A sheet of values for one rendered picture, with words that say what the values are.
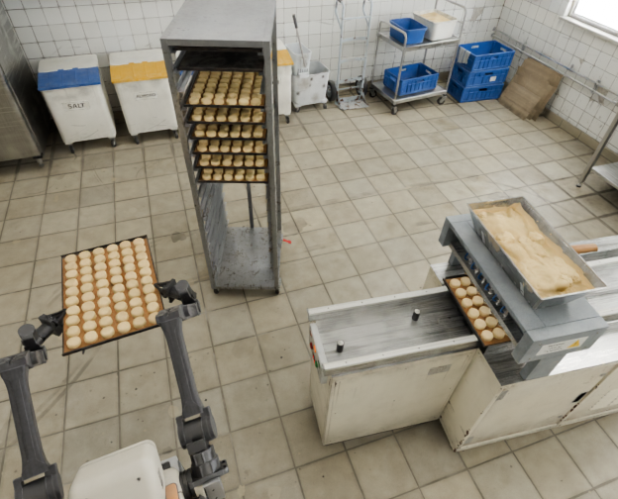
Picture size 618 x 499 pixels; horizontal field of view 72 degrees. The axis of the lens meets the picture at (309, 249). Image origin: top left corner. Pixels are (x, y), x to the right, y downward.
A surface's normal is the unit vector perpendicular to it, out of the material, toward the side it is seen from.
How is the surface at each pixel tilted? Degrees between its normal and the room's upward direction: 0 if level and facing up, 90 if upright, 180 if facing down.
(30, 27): 90
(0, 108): 90
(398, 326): 0
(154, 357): 0
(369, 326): 0
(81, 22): 90
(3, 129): 90
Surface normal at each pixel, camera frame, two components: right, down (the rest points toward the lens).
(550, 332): 0.03, -0.71
